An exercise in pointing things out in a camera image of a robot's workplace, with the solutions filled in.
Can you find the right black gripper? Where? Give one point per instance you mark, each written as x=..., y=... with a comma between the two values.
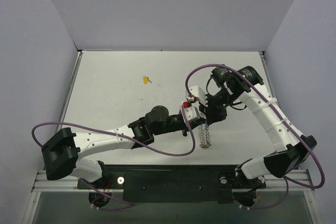
x=214, y=112

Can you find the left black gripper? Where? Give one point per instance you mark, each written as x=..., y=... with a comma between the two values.
x=189, y=126

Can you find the metal disc keyring holder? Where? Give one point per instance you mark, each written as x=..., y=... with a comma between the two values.
x=204, y=137

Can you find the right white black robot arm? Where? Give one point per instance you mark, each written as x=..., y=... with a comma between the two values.
x=291, y=146

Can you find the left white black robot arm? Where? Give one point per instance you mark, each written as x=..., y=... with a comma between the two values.
x=65, y=154

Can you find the yellow tagged key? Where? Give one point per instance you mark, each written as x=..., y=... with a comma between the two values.
x=146, y=80

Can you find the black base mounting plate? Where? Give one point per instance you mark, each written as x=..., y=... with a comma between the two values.
x=177, y=183

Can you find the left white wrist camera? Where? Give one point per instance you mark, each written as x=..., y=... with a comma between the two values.
x=189, y=112

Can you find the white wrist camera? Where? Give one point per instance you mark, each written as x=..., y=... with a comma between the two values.
x=189, y=112
x=196, y=94

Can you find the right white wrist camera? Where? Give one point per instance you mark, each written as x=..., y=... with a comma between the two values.
x=196, y=94

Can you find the aluminium frame rail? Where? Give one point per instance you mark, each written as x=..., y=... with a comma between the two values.
x=42, y=184

